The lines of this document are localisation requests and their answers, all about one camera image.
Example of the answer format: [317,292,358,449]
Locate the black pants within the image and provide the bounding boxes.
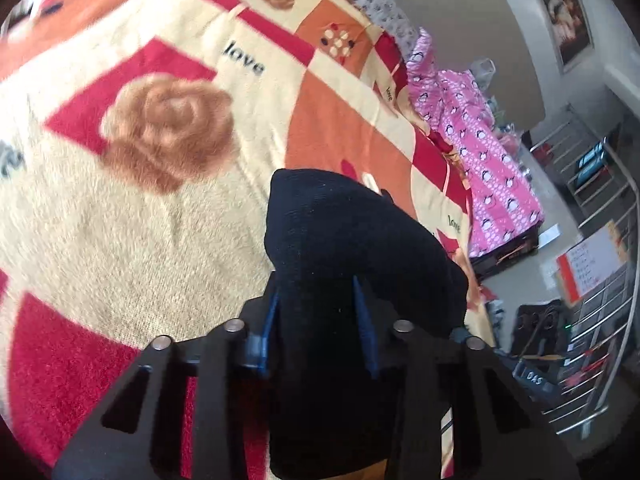
[265,169,469,479]

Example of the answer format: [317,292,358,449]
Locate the pink penguin quilt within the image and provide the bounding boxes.
[407,28,544,258]

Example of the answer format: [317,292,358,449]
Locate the metal stair railing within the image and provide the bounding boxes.
[530,105,639,440]

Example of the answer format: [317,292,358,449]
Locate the red orange checkered blanket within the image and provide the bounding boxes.
[1,0,472,471]

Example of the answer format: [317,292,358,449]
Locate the clear plastic bag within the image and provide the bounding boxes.
[470,58,497,88]

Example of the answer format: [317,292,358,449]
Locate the floral pillow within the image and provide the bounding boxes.
[304,0,421,61]

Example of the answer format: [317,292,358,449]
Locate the wall calendar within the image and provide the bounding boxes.
[556,220,628,307]

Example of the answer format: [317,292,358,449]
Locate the framed wall picture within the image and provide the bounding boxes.
[538,0,594,74]

